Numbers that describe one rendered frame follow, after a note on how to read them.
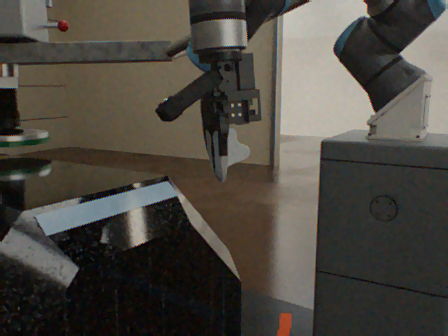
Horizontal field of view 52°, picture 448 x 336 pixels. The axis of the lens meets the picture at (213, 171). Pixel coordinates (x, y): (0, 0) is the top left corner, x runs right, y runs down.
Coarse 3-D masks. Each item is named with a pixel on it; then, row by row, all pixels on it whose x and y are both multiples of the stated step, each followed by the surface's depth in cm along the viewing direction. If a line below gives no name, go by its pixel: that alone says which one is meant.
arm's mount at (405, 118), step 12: (420, 84) 133; (408, 96) 135; (420, 96) 134; (384, 108) 139; (396, 108) 138; (408, 108) 136; (420, 108) 134; (372, 120) 141; (384, 120) 140; (396, 120) 138; (408, 120) 136; (420, 120) 135; (372, 132) 143; (384, 132) 140; (396, 132) 139; (408, 132) 137; (420, 132) 138
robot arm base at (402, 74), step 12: (396, 60) 141; (384, 72) 140; (396, 72) 139; (408, 72) 139; (420, 72) 138; (372, 84) 143; (384, 84) 140; (396, 84) 138; (408, 84) 137; (372, 96) 145; (384, 96) 140; (396, 96) 138; (372, 108) 148
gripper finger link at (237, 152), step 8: (216, 136) 75; (232, 136) 76; (216, 144) 75; (232, 144) 76; (240, 144) 76; (216, 152) 76; (232, 152) 76; (240, 152) 77; (248, 152) 77; (216, 160) 76; (224, 160) 75; (232, 160) 76; (240, 160) 77; (216, 168) 77; (224, 168) 76; (224, 176) 77
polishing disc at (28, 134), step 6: (24, 132) 128; (30, 132) 128; (36, 132) 128; (42, 132) 128; (48, 132) 129; (0, 138) 117; (6, 138) 118; (12, 138) 118; (18, 138) 119; (24, 138) 120; (30, 138) 121; (36, 138) 123
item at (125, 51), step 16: (0, 48) 117; (16, 48) 118; (32, 48) 118; (48, 48) 118; (64, 48) 119; (80, 48) 119; (96, 48) 119; (112, 48) 120; (128, 48) 120; (144, 48) 120; (160, 48) 121; (32, 64) 129; (48, 64) 130
